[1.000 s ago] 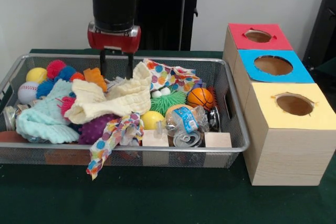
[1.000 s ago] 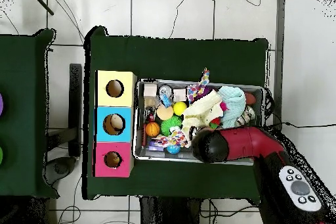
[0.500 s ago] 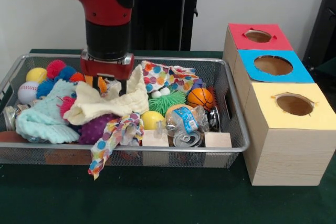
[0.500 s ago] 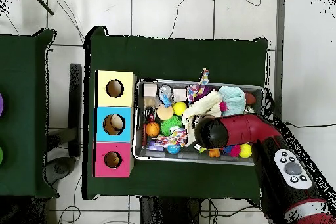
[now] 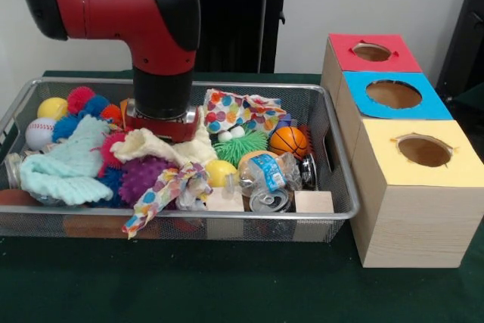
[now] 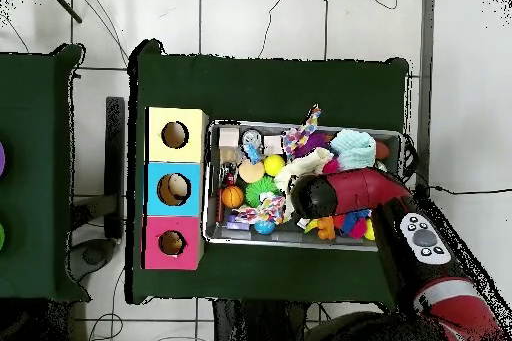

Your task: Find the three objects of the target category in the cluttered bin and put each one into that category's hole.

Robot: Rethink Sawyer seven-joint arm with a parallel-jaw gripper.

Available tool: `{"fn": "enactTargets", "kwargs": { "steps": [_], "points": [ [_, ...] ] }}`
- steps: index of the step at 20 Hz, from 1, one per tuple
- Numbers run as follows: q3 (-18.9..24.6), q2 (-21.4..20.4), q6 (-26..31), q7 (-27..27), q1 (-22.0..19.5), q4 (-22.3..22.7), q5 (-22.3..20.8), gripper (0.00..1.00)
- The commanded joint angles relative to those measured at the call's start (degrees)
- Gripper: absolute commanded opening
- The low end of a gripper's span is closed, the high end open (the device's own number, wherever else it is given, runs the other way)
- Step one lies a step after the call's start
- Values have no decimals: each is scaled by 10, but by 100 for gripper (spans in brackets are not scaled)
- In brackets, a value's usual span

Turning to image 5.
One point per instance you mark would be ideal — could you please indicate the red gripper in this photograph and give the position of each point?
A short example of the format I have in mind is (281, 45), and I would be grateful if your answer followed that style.
(177, 132)

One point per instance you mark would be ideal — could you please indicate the cream yellow cloth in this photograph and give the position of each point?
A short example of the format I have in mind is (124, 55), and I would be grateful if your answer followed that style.
(140, 145)

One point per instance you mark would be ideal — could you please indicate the mint green cloth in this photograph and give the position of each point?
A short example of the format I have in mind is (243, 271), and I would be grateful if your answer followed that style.
(68, 171)

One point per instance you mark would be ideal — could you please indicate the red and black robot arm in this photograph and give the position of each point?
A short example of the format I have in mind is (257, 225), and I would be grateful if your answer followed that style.
(113, 1)

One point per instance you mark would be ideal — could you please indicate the metal mesh bin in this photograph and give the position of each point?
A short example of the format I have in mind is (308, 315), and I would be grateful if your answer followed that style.
(113, 230)

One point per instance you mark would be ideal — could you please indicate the purple spiky ball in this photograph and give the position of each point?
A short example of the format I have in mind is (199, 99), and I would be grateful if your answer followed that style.
(145, 179)

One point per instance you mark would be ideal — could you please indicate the yellow smiley ball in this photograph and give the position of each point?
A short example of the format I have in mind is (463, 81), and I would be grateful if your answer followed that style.
(219, 171)

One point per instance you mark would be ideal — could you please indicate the green spiky ball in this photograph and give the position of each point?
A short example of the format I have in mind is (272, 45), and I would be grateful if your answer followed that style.
(238, 149)

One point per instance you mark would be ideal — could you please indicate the plain wooden cube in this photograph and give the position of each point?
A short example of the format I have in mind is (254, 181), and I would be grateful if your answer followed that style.
(225, 202)
(314, 202)

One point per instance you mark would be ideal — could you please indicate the small orange basketball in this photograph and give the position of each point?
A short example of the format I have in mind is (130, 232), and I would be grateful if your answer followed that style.
(287, 141)

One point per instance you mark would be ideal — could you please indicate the white baseball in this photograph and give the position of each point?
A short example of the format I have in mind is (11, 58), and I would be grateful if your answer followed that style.
(39, 134)

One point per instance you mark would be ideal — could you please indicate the dark green table cloth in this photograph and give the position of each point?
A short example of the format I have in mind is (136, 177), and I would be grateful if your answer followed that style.
(227, 285)

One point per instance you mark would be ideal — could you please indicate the green cloth side table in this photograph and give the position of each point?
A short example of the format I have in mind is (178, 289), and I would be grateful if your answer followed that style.
(472, 101)

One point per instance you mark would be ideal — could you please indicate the black upright panel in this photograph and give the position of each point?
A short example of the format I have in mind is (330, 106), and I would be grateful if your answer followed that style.
(465, 35)

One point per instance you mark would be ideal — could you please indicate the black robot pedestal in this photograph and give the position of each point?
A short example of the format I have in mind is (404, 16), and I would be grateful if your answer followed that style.
(242, 35)

